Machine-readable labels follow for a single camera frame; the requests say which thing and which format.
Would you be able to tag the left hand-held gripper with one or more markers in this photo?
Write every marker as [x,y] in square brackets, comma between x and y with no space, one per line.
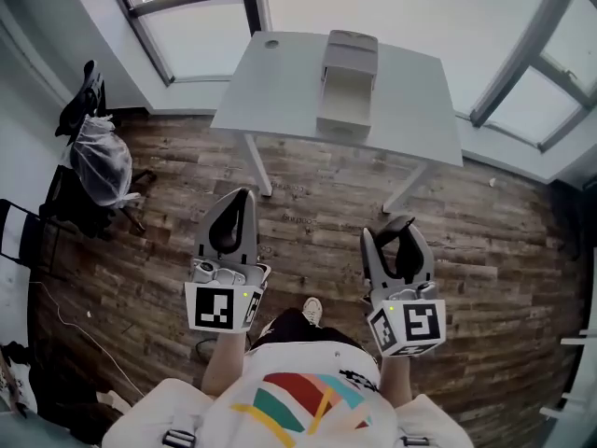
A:
[213,303]

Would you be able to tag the black bag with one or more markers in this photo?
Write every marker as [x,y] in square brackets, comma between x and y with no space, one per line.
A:
[56,390]

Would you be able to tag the black metal frame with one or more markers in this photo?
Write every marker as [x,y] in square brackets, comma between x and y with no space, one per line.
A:
[23,231]

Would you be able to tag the person's black trousers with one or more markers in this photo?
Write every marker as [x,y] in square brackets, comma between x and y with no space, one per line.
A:
[303,327]

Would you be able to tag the dark framed window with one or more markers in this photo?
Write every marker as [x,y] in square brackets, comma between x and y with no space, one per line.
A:
[196,26]

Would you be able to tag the person's right forearm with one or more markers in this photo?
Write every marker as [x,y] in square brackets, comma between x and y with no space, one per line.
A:
[396,381]

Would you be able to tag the person's white printed shirt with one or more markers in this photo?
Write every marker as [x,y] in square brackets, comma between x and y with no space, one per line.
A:
[308,390]

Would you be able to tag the white metal rack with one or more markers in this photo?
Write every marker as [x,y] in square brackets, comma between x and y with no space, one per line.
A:
[578,381]

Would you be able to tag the black office chair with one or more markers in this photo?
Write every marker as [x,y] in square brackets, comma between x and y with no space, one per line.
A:
[81,105]

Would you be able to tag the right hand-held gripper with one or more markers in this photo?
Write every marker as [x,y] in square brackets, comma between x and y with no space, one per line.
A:
[410,322]

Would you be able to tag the translucent white plastic bag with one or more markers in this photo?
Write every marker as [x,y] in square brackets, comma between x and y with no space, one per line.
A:
[100,161]

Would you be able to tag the grey and white drawer container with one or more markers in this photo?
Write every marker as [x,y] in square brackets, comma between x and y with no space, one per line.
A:
[346,92]

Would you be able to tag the person's left forearm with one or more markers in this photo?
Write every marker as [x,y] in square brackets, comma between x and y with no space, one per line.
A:
[224,362]

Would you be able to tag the person's white shoe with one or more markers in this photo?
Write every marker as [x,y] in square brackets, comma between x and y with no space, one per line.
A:
[312,310]

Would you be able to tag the white table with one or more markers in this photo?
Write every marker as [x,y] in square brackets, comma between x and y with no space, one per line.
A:
[280,91]

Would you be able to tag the grey framed window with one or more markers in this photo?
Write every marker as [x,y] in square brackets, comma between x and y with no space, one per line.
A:
[550,73]

